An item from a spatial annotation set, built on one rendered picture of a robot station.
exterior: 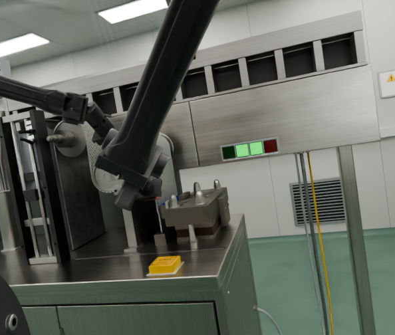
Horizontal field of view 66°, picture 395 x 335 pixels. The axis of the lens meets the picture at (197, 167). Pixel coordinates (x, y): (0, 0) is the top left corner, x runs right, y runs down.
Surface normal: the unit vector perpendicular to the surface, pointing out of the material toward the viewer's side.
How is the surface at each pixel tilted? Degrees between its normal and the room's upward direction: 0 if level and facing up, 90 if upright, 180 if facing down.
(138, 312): 90
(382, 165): 90
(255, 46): 90
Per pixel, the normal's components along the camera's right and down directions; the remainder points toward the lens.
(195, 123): -0.25, 0.09
